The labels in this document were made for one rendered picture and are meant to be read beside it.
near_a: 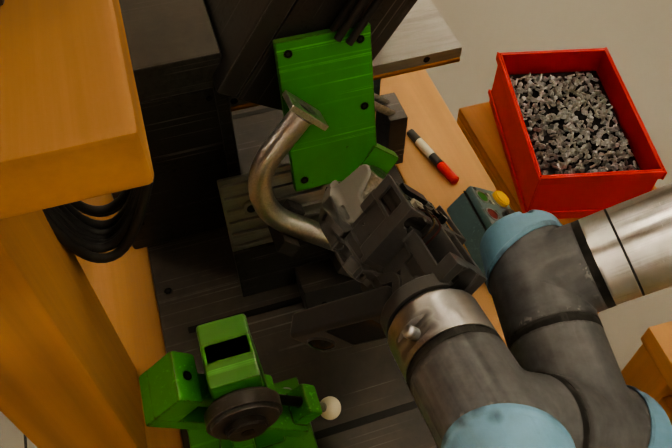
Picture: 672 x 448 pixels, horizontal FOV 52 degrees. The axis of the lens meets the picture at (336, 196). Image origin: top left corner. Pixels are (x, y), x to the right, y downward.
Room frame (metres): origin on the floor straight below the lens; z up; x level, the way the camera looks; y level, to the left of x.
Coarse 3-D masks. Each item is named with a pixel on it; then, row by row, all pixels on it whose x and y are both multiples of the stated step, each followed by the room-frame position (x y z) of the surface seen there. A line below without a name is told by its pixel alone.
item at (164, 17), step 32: (128, 0) 0.74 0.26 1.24; (160, 0) 0.74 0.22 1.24; (192, 0) 0.74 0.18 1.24; (128, 32) 0.68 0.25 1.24; (160, 32) 0.68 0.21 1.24; (192, 32) 0.68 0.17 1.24; (160, 64) 0.62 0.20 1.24; (192, 64) 0.63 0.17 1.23; (160, 96) 0.61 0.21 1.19; (192, 96) 0.62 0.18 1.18; (224, 96) 0.64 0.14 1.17; (160, 128) 0.61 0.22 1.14; (192, 128) 0.62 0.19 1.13; (224, 128) 0.64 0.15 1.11; (160, 160) 0.61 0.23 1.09; (192, 160) 0.62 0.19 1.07; (224, 160) 0.63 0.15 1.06; (160, 192) 0.60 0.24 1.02; (192, 192) 0.61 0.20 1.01; (160, 224) 0.60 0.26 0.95; (192, 224) 0.61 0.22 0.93; (224, 224) 0.63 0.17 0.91
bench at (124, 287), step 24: (96, 264) 0.57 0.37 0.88; (120, 264) 0.57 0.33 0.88; (144, 264) 0.57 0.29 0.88; (96, 288) 0.53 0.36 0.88; (120, 288) 0.53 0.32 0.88; (144, 288) 0.53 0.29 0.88; (120, 312) 0.49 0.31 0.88; (144, 312) 0.49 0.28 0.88; (120, 336) 0.45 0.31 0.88; (144, 336) 0.45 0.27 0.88; (144, 360) 0.42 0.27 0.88; (168, 432) 0.32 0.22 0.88
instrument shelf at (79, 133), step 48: (48, 0) 0.32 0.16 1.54; (96, 0) 0.32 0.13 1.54; (0, 48) 0.28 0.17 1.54; (48, 48) 0.28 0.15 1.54; (96, 48) 0.28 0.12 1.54; (0, 96) 0.25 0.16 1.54; (48, 96) 0.25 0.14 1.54; (96, 96) 0.25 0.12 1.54; (0, 144) 0.22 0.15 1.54; (48, 144) 0.22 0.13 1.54; (96, 144) 0.22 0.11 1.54; (144, 144) 0.23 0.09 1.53; (0, 192) 0.20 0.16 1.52; (48, 192) 0.21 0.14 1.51; (96, 192) 0.21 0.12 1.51
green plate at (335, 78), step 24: (288, 48) 0.62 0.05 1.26; (312, 48) 0.62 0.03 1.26; (336, 48) 0.63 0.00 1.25; (360, 48) 0.64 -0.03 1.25; (288, 72) 0.61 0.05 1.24; (312, 72) 0.62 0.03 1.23; (336, 72) 0.62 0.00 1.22; (360, 72) 0.63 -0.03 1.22; (312, 96) 0.61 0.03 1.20; (336, 96) 0.61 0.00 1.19; (360, 96) 0.62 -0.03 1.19; (336, 120) 0.61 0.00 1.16; (360, 120) 0.61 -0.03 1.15; (312, 144) 0.59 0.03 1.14; (336, 144) 0.60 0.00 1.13; (360, 144) 0.60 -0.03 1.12; (312, 168) 0.58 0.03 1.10; (336, 168) 0.59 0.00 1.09
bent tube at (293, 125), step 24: (288, 96) 0.59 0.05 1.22; (288, 120) 0.57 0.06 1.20; (312, 120) 0.56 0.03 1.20; (264, 144) 0.56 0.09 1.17; (288, 144) 0.55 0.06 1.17; (264, 168) 0.54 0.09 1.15; (264, 192) 0.53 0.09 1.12; (264, 216) 0.52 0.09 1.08; (288, 216) 0.53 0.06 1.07; (312, 240) 0.52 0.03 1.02
